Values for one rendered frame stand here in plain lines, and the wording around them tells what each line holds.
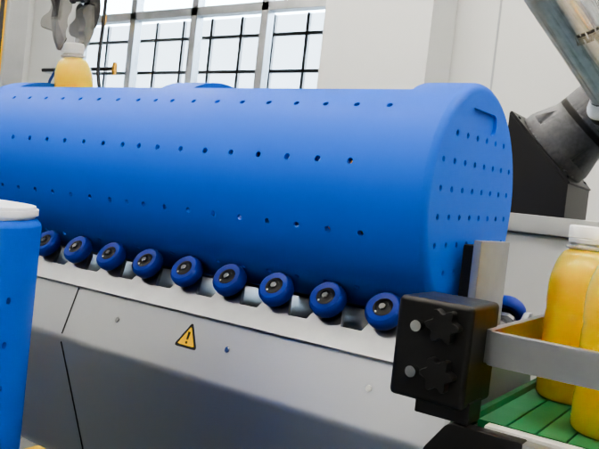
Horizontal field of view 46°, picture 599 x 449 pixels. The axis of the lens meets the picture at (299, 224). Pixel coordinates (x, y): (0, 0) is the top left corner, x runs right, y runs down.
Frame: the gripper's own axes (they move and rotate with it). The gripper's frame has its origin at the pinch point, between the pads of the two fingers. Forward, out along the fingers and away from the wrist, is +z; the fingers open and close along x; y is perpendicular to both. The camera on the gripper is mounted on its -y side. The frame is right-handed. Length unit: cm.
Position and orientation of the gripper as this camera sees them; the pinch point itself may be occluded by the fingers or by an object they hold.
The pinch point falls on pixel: (72, 44)
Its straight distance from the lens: 136.6
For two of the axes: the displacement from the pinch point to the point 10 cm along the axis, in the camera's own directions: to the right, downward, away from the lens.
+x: -5.6, -0.2, -8.3
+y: -8.2, -1.0, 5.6
